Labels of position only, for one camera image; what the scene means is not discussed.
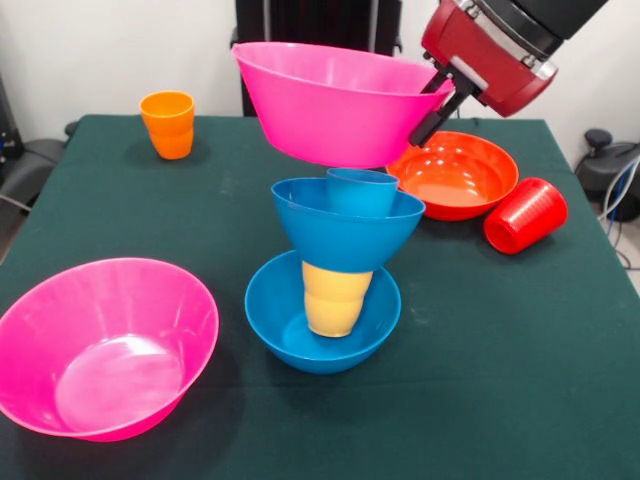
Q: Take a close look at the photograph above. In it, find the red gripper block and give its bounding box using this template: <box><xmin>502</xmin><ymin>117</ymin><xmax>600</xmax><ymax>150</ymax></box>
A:
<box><xmin>408</xmin><ymin>0</ymin><xmax>559</xmax><ymax>148</ymax></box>

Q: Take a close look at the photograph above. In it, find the pink plastic bowl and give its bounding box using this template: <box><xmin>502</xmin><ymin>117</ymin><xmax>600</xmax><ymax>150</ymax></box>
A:
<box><xmin>231</xmin><ymin>41</ymin><xmax>456</xmax><ymax>170</ymax></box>
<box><xmin>0</xmin><ymin>257</ymin><xmax>220</xmax><ymax>443</ymax></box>

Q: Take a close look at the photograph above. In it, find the light blue plastic cup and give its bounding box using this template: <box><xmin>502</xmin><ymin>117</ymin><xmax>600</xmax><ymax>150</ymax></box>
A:
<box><xmin>327</xmin><ymin>167</ymin><xmax>400</xmax><ymax>218</ymax></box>

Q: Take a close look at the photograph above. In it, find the red plastic cup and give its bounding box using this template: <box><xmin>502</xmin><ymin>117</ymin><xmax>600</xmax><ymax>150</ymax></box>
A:
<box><xmin>482</xmin><ymin>176</ymin><xmax>569</xmax><ymax>256</ymax></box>

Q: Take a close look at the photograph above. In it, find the blue plastic bowl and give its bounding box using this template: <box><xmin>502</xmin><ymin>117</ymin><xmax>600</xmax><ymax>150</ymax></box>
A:
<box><xmin>271</xmin><ymin>177</ymin><xmax>426</xmax><ymax>274</ymax></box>
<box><xmin>244</xmin><ymin>249</ymin><xmax>402</xmax><ymax>376</ymax></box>

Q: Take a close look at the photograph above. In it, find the yellow plastic cup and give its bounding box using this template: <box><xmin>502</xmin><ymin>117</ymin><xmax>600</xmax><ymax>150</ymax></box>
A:
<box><xmin>301</xmin><ymin>262</ymin><xmax>374</xmax><ymax>339</ymax></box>

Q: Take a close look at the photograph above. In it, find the red-orange plastic bowl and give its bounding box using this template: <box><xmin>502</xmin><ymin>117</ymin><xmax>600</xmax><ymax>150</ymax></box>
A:
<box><xmin>385</xmin><ymin>131</ymin><xmax>520</xmax><ymax>222</ymax></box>

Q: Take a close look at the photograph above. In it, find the orange plastic cup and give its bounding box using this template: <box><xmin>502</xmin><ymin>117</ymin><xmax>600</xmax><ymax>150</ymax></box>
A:
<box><xmin>138</xmin><ymin>90</ymin><xmax>196</xmax><ymax>161</ymax></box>

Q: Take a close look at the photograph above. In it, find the dark green table cloth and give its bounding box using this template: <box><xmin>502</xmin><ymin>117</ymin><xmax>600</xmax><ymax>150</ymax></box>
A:
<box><xmin>0</xmin><ymin>113</ymin><xmax>640</xmax><ymax>480</ymax></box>

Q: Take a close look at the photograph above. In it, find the black upright post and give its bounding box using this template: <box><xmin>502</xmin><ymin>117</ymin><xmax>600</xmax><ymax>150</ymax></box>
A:
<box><xmin>229</xmin><ymin>0</ymin><xmax>404</xmax><ymax>119</ymax></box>

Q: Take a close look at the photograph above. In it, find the tangle of floor cables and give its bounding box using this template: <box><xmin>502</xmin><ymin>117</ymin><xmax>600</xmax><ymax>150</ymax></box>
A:
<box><xmin>597</xmin><ymin>159</ymin><xmax>640</xmax><ymax>271</ymax></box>

